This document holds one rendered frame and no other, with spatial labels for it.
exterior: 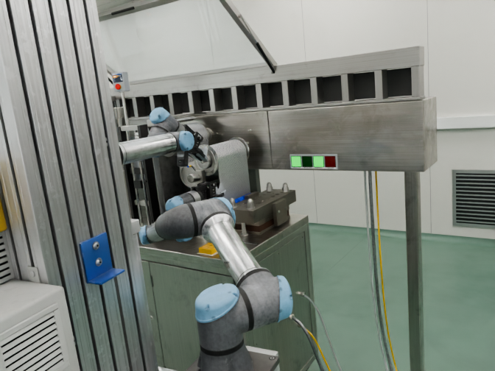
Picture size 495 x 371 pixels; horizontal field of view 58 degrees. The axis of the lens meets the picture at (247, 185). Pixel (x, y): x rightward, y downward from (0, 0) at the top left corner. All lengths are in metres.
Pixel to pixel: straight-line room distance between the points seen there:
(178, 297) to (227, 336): 0.96
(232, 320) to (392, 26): 3.65
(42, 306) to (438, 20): 3.95
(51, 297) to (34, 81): 0.39
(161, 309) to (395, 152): 1.29
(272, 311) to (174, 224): 0.47
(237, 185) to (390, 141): 0.74
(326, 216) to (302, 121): 2.82
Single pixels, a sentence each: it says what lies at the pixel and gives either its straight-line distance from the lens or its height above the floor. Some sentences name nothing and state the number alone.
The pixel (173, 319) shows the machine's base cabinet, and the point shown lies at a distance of 2.21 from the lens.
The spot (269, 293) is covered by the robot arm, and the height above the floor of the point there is 1.02.
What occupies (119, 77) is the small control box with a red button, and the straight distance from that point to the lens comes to 2.49.
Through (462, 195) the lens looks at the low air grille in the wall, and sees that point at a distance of 4.44.
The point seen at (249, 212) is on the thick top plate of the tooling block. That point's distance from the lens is 1.99.
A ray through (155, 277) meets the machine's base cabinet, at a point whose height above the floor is 0.74.
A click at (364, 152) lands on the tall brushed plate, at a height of 1.23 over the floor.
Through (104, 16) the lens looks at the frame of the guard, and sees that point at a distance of 2.44.
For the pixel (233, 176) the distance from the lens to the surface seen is 2.19.
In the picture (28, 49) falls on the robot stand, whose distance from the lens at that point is 0.94.
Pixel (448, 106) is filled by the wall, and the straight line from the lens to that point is 4.35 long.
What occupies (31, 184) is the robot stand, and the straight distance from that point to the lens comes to 0.91.
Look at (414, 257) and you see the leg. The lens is 2.33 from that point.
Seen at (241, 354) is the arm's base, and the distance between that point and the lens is 1.24.
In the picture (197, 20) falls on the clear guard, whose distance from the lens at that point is 2.20.
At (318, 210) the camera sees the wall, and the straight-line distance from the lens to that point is 4.94.
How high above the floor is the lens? 1.55
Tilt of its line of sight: 12 degrees down
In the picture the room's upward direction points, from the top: 6 degrees counter-clockwise
